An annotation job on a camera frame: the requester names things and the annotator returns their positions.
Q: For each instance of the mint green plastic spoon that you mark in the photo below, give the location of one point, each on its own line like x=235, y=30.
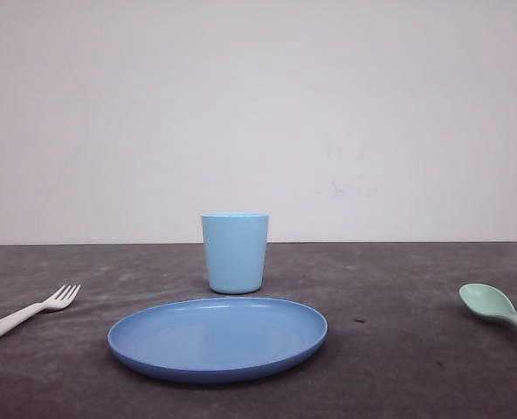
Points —
x=489, y=304

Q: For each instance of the white plastic fork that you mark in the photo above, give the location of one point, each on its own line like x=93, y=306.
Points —
x=60, y=300

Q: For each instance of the light blue plastic cup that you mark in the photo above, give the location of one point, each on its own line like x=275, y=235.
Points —
x=235, y=246

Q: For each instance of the blue plastic plate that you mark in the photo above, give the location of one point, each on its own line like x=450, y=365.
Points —
x=218, y=340

